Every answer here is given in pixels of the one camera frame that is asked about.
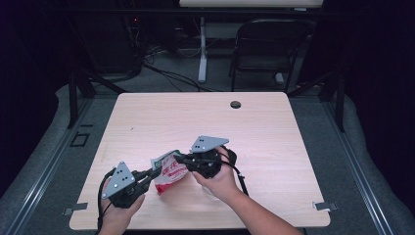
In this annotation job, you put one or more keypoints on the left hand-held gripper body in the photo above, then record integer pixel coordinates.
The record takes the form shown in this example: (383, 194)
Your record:
(120, 182)

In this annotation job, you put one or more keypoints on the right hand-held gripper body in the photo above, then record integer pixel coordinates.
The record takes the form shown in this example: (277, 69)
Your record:
(205, 163)

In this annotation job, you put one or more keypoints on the clear plastic bag red print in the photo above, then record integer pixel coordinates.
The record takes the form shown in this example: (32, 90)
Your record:
(171, 173)

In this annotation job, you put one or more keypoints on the person's right hand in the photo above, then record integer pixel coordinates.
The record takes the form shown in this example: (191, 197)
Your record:
(225, 182)

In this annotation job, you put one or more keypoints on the person's left hand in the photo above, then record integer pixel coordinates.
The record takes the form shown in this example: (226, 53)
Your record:
(117, 218)

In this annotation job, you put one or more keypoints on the white desk leg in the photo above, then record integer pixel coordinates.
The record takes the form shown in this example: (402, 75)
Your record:
(203, 58)

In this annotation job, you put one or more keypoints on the dark equipment cabinet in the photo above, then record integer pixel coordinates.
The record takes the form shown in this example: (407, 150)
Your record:
(114, 45)

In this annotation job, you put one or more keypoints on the black folding chair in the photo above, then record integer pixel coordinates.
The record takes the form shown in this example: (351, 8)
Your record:
(270, 29)

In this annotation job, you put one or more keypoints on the grey metal bracket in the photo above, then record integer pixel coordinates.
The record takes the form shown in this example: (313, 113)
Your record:
(76, 207)
(324, 206)

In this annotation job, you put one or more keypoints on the aluminium rail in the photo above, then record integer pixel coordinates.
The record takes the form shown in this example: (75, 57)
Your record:
(359, 176)
(42, 176)

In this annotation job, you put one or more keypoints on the black metal frame stand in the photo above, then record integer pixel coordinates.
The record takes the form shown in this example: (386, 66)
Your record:
(340, 104)
(73, 98)

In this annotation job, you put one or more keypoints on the black horizontal frame bar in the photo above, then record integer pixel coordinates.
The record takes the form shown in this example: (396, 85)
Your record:
(130, 12)

